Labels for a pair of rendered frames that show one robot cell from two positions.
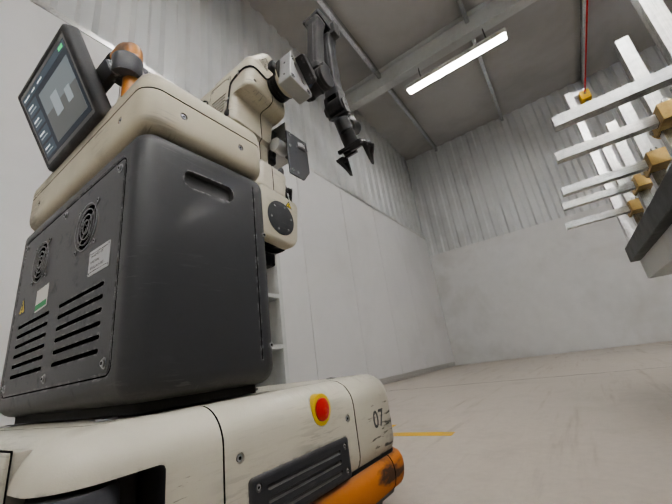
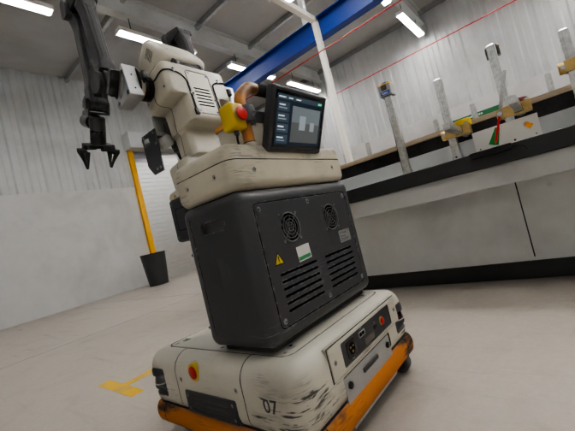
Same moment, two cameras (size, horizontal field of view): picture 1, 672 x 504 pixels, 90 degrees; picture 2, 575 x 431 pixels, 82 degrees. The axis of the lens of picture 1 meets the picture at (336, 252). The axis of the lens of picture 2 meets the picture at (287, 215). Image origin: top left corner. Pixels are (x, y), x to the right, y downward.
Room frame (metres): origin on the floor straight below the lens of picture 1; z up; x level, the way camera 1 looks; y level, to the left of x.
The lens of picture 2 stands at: (0.50, 1.47, 0.58)
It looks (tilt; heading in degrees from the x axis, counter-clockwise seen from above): 2 degrees up; 277
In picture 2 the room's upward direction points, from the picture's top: 14 degrees counter-clockwise
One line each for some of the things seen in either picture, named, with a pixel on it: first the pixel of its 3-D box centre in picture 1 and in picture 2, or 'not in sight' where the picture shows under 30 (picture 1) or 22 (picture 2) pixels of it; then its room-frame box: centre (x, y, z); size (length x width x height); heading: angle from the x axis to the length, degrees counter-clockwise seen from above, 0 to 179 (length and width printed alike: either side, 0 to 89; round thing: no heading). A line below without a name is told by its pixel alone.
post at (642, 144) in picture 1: (644, 149); not in sight; (1.05, -1.12, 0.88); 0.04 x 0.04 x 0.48; 57
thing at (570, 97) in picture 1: (606, 160); not in sight; (1.71, -1.59, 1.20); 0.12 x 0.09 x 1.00; 57
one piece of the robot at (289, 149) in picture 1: (268, 165); (181, 146); (1.00, 0.19, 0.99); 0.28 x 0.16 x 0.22; 57
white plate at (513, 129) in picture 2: not in sight; (505, 133); (-0.39, -0.16, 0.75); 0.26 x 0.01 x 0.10; 147
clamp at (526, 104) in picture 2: not in sight; (513, 110); (-0.45, -0.16, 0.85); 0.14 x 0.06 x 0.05; 147
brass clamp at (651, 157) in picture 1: (655, 164); not in sight; (1.03, -1.10, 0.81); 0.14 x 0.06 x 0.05; 147
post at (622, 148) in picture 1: (632, 169); not in sight; (1.26, -1.25, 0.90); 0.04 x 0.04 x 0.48; 57
